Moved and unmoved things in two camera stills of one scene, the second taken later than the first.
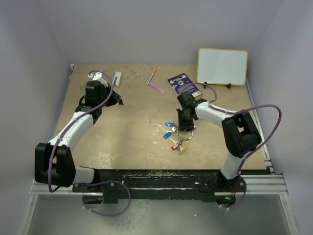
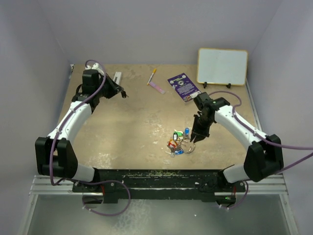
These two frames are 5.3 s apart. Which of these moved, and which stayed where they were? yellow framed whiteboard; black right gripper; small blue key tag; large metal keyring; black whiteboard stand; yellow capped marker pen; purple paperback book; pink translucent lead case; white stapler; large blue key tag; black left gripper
Moved: large metal keyring; large blue key tag; black right gripper; black left gripper; small blue key tag
Stayed: yellow framed whiteboard; purple paperback book; black whiteboard stand; yellow capped marker pen; white stapler; pink translucent lead case
